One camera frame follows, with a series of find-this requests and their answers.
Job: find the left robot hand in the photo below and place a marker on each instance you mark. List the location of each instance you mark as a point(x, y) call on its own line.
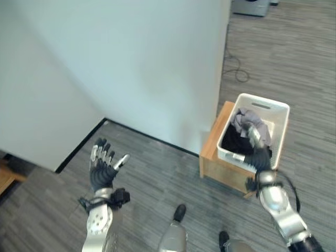
point(101, 175)

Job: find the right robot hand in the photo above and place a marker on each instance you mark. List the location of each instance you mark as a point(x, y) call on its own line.
point(258, 155)

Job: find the grey purple garment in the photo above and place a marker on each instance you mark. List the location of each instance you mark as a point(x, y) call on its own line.
point(252, 119)

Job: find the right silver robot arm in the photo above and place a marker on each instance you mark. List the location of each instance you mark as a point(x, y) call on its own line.
point(282, 210)

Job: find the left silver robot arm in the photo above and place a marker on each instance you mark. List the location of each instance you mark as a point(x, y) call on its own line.
point(101, 220)

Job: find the white plastic laundry basket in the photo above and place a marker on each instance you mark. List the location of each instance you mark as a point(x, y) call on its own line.
point(275, 123)

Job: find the white bed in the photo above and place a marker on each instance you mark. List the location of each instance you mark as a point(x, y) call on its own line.
point(118, 73)

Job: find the black garment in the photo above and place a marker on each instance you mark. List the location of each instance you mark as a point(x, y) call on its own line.
point(235, 143)

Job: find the wooden box stand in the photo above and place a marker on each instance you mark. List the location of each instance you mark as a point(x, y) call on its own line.
point(214, 152)

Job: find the right robot leg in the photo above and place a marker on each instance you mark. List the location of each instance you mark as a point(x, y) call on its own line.
point(233, 242)

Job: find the wooden furniture piece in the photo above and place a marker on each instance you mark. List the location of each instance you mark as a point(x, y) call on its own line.
point(9, 176)

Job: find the grey appliance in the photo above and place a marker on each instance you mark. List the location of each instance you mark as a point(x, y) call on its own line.
point(250, 6)

